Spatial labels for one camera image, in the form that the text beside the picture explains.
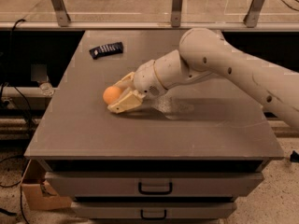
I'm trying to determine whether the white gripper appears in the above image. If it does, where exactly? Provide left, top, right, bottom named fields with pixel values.
left=107, top=60, right=167, bottom=114

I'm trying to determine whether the orange fruit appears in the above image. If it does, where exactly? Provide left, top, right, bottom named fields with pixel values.
left=103, top=86, right=122, bottom=105

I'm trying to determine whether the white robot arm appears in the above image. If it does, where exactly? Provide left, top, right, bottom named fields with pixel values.
left=107, top=28, right=299, bottom=129

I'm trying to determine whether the dark blue rxbar wrapper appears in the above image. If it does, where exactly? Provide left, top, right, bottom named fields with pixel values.
left=89, top=42, right=123, bottom=60

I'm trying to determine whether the grey drawer cabinet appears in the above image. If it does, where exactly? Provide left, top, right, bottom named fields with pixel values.
left=26, top=30, right=283, bottom=224

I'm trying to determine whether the brown cardboard box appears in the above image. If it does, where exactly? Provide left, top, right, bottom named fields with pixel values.
left=21, top=161, right=72, bottom=211

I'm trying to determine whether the small black object on floor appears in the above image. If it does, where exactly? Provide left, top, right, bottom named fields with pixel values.
left=290, top=151, right=299, bottom=162

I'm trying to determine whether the left metal railing bracket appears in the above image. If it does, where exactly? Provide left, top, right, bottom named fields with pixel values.
left=50, top=0, right=71, bottom=27

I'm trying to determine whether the metal railing bracket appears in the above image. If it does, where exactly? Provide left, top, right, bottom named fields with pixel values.
left=170, top=0, right=183, bottom=27
left=243, top=0, right=265, bottom=28
left=50, top=0, right=71, bottom=27

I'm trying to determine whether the upper black drawer handle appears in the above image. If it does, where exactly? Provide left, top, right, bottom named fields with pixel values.
left=137, top=182, right=173, bottom=195

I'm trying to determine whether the black drawer handle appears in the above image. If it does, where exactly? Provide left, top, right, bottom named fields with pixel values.
left=140, top=210, right=167, bottom=220
left=137, top=182, right=173, bottom=195

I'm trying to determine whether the middle metal railing bracket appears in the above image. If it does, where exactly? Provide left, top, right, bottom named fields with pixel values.
left=170, top=0, right=183, bottom=27

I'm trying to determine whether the lower black drawer handle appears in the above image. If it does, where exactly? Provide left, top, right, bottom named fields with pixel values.
left=140, top=210, right=167, bottom=220

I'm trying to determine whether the black cable left side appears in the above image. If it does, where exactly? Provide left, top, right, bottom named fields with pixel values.
left=0, top=18, right=37, bottom=142

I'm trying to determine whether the right metal railing bracket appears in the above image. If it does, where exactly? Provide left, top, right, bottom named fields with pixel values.
left=243, top=0, right=265, bottom=28

